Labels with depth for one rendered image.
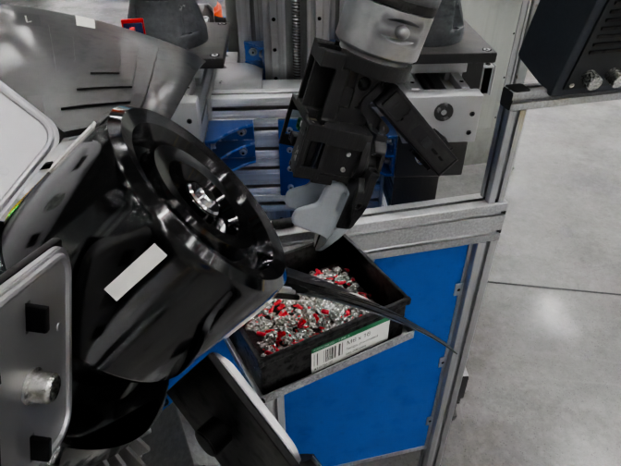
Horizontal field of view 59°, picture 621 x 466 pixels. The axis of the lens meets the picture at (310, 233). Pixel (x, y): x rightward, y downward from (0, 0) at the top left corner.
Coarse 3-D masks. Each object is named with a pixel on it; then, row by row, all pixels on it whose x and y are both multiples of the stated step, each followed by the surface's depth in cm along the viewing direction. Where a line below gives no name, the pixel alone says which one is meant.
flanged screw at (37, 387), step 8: (32, 368) 20; (40, 368) 20; (32, 376) 19; (40, 376) 20; (48, 376) 20; (56, 376) 20; (24, 384) 19; (32, 384) 19; (40, 384) 19; (48, 384) 19; (56, 384) 20; (24, 392) 19; (32, 392) 19; (40, 392) 19; (48, 392) 19; (56, 392) 20; (24, 400) 19; (32, 400) 19; (40, 400) 19; (48, 400) 19
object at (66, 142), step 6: (66, 138) 36; (72, 138) 36; (60, 144) 36; (66, 144) 36; (60, 150) 35; (54, 156) 34; (54, 162) 34; (48, 168) 33; (36, 174) 33; (42, 174) 33; (30, 180) 32; (36, 180) 32; (30, 186) 32; (24, 192) 31; (18, 198) 31
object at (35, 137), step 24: (0, 96) 25; (0, 120) 25; (24, 120) 26; (48, 120) 26; (0, 144) 25; (24, 144) 26; (48, 144) 26; (0, 168) 25; (24, 168) 26; (0, 192) 25; (0, 216) 25
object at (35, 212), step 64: (128, 128) 25; (64, 192) 23; (128, 192) 22; (0, 256) 28; (128, 256) 22; (192, 256) 22; (256, 256) 29; (128, 320) 23; (192, 320) 24; (128, 384) 29; (64, 448) 25
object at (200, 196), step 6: (192, 186) 27; (198, 186) 27; (192, 192) 26; (198, 192) 27; (204, 192) 27; (210, 192) 27; (192, 198) 26; (198, 198) 26; (204, 198) 27; (210, 198) 27; (198, 204) 26; (204, 204) 26; (210, 204) 27; (216, 204) 28; (204, 210) 26; (210, 210) 27; (216, 210) 27
